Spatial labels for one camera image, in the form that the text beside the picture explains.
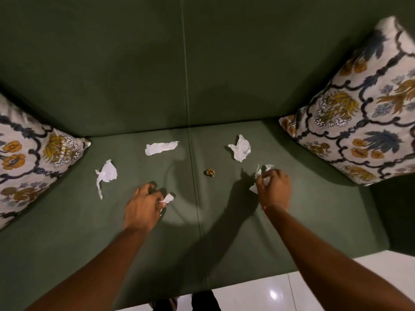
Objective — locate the person's left hand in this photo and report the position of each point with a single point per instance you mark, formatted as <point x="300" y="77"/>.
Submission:
<point x="142" y="207"/>

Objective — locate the person's right hand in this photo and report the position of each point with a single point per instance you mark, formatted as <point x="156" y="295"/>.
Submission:
<point x="275" y="190"/>

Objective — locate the person's right fingers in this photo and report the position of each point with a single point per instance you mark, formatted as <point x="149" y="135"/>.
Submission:
<point x="264" y="179"/>

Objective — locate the person's left fingers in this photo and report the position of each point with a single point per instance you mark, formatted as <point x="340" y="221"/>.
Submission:
<point x="155" y="192"/>

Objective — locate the torn white paper piece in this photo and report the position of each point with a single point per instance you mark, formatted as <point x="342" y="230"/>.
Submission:
<point x="259" y="173"/>

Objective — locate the small white paper scrap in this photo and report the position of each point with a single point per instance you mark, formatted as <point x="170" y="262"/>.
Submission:
<point x="168" y="199"/>

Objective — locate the person's right forearm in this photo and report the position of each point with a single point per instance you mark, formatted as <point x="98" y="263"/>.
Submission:
<point x="327" y="265"/>

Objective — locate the person's left forearm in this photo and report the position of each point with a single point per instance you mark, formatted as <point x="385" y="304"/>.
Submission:
<point x="94" y="272"/>

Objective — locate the crumpled white tissue paper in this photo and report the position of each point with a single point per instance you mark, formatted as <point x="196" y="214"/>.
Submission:
<point x="241" y="148"/>

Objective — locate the flat crumpled white paper piece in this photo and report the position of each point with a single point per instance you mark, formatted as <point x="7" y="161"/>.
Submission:
<point x="160" y="147"/>

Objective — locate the long torn white paper strip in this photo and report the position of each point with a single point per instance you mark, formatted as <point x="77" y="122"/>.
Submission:
<point x="105" y="176"/>

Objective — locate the small gold foil wrapper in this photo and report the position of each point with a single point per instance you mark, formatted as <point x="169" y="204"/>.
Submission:
<point x="210" y="172"/>

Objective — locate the green fabric sofa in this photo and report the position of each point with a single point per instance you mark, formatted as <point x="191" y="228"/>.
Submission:
<point x="194" y="93"/>

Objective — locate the person's foot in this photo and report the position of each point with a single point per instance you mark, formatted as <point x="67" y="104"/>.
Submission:
<point x="166" y="304"/>

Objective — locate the floral patterned cushion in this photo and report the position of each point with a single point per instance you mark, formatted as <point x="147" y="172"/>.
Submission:
<point x="29" y="158"/>
<point x="363" y="116"/>

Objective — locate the person's dark trouser leg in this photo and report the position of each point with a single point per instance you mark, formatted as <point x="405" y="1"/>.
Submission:
<point x="205" y="301"/>

